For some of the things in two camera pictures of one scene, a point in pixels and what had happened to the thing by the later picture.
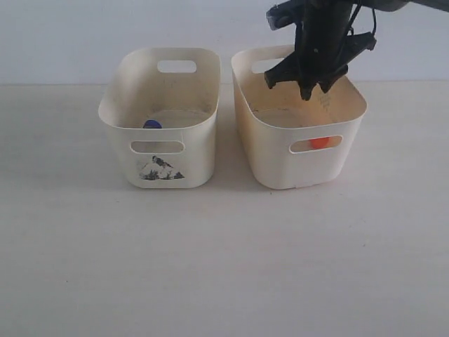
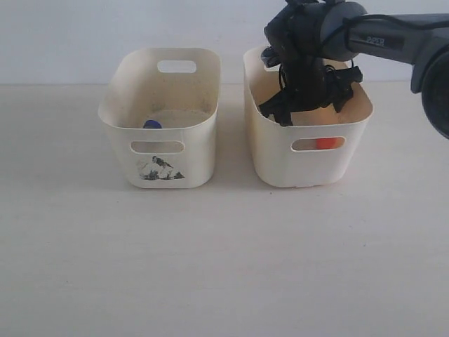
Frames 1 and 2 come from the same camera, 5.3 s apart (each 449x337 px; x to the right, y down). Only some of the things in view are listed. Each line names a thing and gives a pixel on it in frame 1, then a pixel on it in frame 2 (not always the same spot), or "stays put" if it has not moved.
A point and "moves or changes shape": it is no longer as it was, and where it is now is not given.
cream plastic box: [179, 88] stays put
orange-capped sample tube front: [319, 143] moves or changes shape
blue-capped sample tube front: [152, 123] stays put
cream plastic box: [297, 143] stays put
